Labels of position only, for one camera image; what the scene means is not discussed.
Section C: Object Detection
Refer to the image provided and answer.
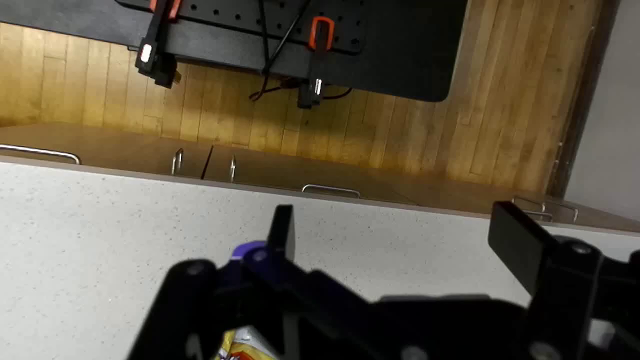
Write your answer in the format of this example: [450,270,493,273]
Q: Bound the wooden base cabinet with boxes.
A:
[0,120,640,236]

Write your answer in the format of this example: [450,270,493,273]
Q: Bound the purple candy bar wrapper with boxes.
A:
[230,239,269,266]

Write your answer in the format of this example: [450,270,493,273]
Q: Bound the thin black base cable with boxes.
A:
[248,0,355,105]

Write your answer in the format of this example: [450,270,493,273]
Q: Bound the silver yellow snack packet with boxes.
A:
[213,325,280,360]

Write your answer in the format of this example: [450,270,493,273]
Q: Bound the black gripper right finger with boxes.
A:
[487,198,640,360]

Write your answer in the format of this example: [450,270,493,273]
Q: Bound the wooden drawer front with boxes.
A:
[202,144,515,217]
[491,196,640,235]

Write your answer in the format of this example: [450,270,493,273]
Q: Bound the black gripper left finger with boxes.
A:
[125,205,376,360]

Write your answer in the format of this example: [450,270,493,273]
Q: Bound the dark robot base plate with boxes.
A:
[116,0,467,105]

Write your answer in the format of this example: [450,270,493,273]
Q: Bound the orange black clamp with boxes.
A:
[295,14,338,110]
[133,0,186,91]

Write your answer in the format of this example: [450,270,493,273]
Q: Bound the silver drawer handle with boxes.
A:
[300,183,362,201]
[0,143,83,166]
[509,194,582,226]

